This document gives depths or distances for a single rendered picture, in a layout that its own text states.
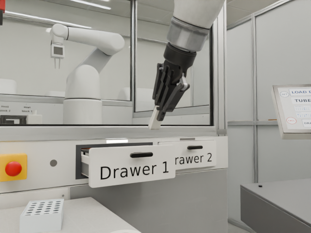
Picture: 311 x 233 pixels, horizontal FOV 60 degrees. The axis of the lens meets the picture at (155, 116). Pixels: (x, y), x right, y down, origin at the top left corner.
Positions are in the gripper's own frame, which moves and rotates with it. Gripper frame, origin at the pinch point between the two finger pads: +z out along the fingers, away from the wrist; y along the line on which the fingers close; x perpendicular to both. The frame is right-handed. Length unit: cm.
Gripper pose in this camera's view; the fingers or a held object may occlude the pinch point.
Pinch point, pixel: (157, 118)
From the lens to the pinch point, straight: 73.0
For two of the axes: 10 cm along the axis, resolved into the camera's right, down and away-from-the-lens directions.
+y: -4.4, -5.5, 7.1
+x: -8.5, -0.1, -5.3
